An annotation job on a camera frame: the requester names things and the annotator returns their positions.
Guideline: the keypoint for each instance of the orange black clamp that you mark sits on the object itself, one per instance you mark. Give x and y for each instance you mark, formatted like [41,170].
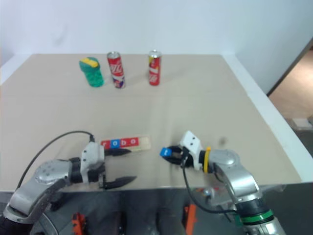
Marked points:
[78,224]
[190,219]

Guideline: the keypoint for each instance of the red letter r block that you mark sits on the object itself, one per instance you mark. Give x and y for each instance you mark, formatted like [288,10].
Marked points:
[105,144]

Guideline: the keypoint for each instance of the light wooden letter tray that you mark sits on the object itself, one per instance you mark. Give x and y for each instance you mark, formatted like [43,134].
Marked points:
[144,143]

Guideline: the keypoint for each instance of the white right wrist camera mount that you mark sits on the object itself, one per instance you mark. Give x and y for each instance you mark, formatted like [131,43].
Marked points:
[192,142]

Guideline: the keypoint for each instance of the red cola can purple base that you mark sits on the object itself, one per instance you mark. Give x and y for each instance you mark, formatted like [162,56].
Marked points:
[117,69]

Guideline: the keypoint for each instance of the yellow band on right wrist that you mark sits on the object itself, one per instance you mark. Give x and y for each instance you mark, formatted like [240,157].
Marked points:
[207,159]

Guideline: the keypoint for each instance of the small cardboard box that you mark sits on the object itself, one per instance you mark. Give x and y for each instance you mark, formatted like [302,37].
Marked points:
[300,123]

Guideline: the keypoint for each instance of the grey curved tube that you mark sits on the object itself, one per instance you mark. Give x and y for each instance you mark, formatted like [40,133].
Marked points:
[50,225]

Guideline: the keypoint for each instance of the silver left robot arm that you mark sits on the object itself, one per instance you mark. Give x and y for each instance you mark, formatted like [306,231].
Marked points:
[46,176]

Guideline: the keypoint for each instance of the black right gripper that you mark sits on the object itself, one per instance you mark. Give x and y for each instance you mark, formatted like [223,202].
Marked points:
[184,156]

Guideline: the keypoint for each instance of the red letter tile b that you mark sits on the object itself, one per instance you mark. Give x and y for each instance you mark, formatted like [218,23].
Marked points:
[124,143]

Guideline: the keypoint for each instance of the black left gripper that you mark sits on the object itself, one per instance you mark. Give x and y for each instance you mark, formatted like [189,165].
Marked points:
[96,175]

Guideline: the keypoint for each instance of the green bottle with yellow lid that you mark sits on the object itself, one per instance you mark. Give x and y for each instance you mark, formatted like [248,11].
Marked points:
[92,73]

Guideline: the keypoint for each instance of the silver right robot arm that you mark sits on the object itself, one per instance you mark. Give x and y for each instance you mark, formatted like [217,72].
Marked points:
[242,183]

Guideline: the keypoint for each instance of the red letter tile o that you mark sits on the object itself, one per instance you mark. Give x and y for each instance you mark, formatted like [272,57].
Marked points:
[133,141]

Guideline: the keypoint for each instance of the blue letter o block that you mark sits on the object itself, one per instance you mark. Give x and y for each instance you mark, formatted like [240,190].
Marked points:
[115,144]

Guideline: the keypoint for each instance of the red cola can yellow top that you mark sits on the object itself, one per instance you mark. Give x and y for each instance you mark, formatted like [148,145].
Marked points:
[154,71]

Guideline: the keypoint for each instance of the blue letter tile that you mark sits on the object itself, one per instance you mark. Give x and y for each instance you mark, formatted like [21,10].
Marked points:
[165,152]

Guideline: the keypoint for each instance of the small silver round knob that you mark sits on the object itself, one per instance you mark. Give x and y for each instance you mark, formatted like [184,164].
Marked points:
[209,192]

